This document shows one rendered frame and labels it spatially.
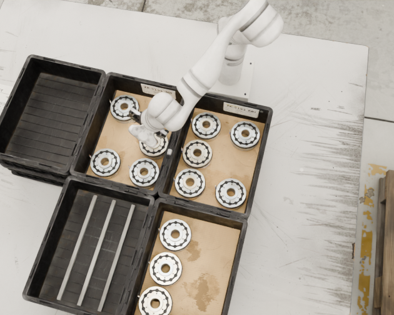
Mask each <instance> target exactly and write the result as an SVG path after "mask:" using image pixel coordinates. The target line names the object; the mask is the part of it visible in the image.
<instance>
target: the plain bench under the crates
mask: <svg viewBox="0 0 394 315"><path fill-rule="evenodd" d="M217 25H218V23H215V22H206V21H199V20H194V19H186V18H181V17H173V16H165V15H160V14H153V13H148V12H140V11H132V10H127V9H119V8H114V7H106V6H98V5H94V4H86V3H81V2H73V1H65V0H3V3H2V4H1V7H0V84H3V85H7V86H11V87H14V84H15V82H16V80H17V78H18V76H19V73H20V72H21V69H22V67H23V65H24V63H25V61H26V58H27V57H28V56H29V55H31V54H35V55H38V56H44V57H47V58H52V59H57V60H61V61H66V62H69V63H75V64H80V65H83V66H89V67H92V68H97V69H102V70H104V71H105V72H106V74H107V73H109V72H114V73H120V74H125V75H129V76H134V77H137V78H142V79H147V80H150V81H156V82H159V83H165V84H170V85H173V86H176V85H177V83H178V81H179V80H180V79H181V78H182V77H183V76H184V75H185V74H186V73H187V72H188V71H189V70H190V69H191V68H192V67H193V66H194V65H195V64H196V62H197V61H198V60H199V59H200V57H201V56H202V55H203V54H204V53H205V51H206V50H207V49H208V48H209V46H210V44H211V43H212V42H213V41H214V39H215V38H216V36H217V30H216V29H217ZM368 55H369V47H368V46H366V45H361V44H353V43H348V42H340V41H332V40H327V39H320V38H315V37H307V36H299V35H294V34H286V33H281V34H280V35H279V37H278V38H277V39H276V40H275V41H273V42H272V43H271V44H269V45H267V46H265V47H255V46H254V45H252V44H249V45H248V47H247V50H246V53H245V58H244V59H245V60H249V61H255V66H254V70H253V77H252V81H251V87H250V95H249V98H248V102H249V103H255V104H260V105H263V106H268V107H270V108H272V110H273V117H272V120H271V125H270V130H269V133H268V139H267V142H266V147H265V152H264V156H263V160H262V164H261V169H260V175H259V178H258V183H257V186H256V191H255V196H254V200H253V205H252V208H251V214H250V216H249V218H248V227H247V230H246V236H245V241H244V245H243V249H242V253H241V258H240V263H239V266H238V272H237V275H236V280H235V285H234V289H233V293H232V297H231V302H230V308H229V311H228V315H350V314H351V297H352V287H353V270H354V260H355V243H356V225H357V215H358V198H359V189H360V171H361V154H362V144H363V127H364V117H365V100H366V82H367V73H368ZM62 188H63V187H60V186H55V185H52V184H48V183H45V182H40V181H36V180H33V179H28V178H25V177H21V176H16V175H13V174H12V173H11V171H10V170H8V169H7V168H5V167H2V166H1V165H0V315H75V314H71V313H68V312H64V311H60V310H57V309H53V308H51V307H47V306H43V305H40V304H36V303H33V302H29V301H25V300H24V299H23V297H22V293H23V290H24V287H25V285H26V282H27V280H28V277H29V274H30V272H31V269H32V266H33V264H34V261H35V258H36V256H37V253H38V251H39V248H40V245H41V243H42V240H43V237H44V235H45V232H46V230H47V228H48V224H49V222H50V220H51V216H52V215H53V211H54V208H55V207H56V203H57V201H58V199H59V195H60V194H61V191H62Z"/></svg>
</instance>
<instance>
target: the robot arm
mask: <svg viewBox="0 0 394 315"><path fill-rule="evenodd" d="M283 27H284V21H283V19H282V17H281V16H280V15H279V13H278V12H276V10H275V9H274V8H273V7H272V6H271V5H270V4H269V3H268V1H267V0H247V1H246V2H245V3H243V4H242V6H241V7H240V8H239V9H238V10H237V11H236V12H235V14H234V15H232V16H225V17H222V18H221V19H220V20H219V21H218V25H217V29H216V30H217V36H216V38H215V39H214V41H213V42H212V43H211V44H210V46H209V48H208V49H207V50H206V51H205V53H204V54H203V55H202V56H201V57H200V59H199V60H198V61H197V62H196V64H195V65H194V66H193V67H192V68H191V69H190V70H189V71H188V72H187V73H186V74H185V75H184V76H183V77H182V78H181V79H180V80H179V81H178V83H177V85H176V87H177V90H178V91H179V93H180V94H181V96H182V97H183V99H184V106H181V105H180V104H179V103H178V102H177V101H176V100H175V99H173V97H172V96H170V95H169V94H168V93H166V92H160V93H158V94H156V95H155V96H154V97H153V98H152V100H151V101H150V102H149V105H148V108H147V109H145V110H144V111H143V112H142V111H140V112H138V111H137V109H136V106H133V107H132V108H131V109H130V111H129V117H130V118H133V119H132V120H133V122H134V123H135V122H137V123H138V124H139V125H135V124H133V125H131V126H130V127H129V128H128V131H129V133H130V134H132V135H133V136H134V137H135V138H137V139H138V140H140V141H141V142H142V143H144V144H145V145H147V146H149V147H151V148H153V147H155V145H156V144H157V141H156V138H155V136H154V134H156V137H158V138H165V137H166V136H167V134H168V133H169V131H177V130H179V129H181V128H182V127H183V126H184V124H185V122H186V120H187V118H188V116H189V114H190V112H191V111H192V109H193V108H194V106H195V105H196V103H197V102H198V101H199V100H200V99H201V98H202V97H203V96H204V95H205V94H206V93H207V92H208V91H209V90H210V89H211V88H212V87H213V85H214V84H215V83H216V81H217V80H218V81H219V82H220V83H221V84H224V85H226V86H232V85H234V84H236V83H237V82H238V81H239V80H240V76H241V71H242V67H243V61H244V58H245V53H246V50H247V47H248V45H249V44H252V45H254V46H255V47H257V48H262V47H265V46H267V45H269V44H271V43H272V42H273V41H275V40H276V39H277V38H278V37H279V35H280V34H281V32H282V30H283ZM164 128H166V129H164Z"/></svg>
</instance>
